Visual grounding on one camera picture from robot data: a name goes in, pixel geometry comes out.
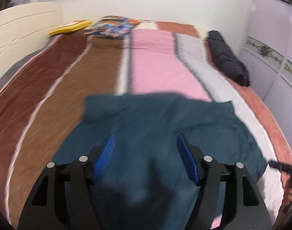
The teal puffer jacket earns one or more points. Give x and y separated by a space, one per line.
148 124

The colourful patterned pillow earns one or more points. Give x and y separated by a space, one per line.
112 27

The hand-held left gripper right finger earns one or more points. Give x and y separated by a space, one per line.
187 158

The white headboard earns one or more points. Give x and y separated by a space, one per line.
21 26

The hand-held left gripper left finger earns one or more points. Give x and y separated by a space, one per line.
105 157

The striped bed blanket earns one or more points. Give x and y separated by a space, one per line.
150 60

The lilac wardrobe with floral trim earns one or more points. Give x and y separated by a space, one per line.
272 52

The yellow pillow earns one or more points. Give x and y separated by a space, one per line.
69 27

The black folded jacket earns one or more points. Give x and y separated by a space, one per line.
227 57

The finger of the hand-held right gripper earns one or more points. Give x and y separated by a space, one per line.
280 166

